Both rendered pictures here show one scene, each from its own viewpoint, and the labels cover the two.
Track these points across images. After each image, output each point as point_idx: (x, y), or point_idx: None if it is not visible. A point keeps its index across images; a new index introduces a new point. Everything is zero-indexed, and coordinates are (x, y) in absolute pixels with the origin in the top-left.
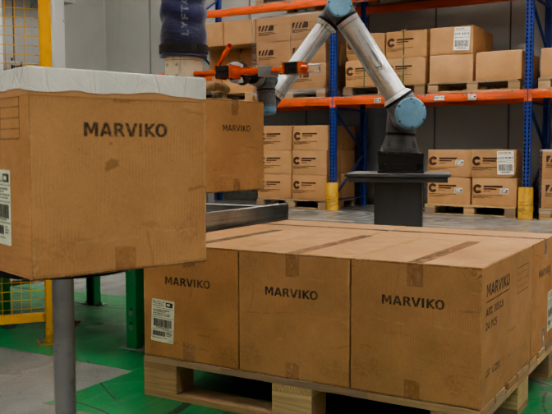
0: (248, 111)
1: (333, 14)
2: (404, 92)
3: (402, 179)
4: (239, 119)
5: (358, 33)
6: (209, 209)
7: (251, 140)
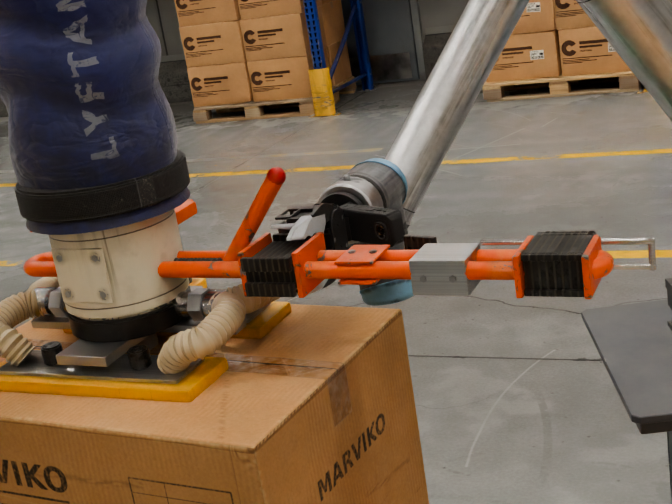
0: (372, 372)
1: None
2: None
3: None
4: (355, 420)
5: (649, 11)
6: None
7: (393, 451)
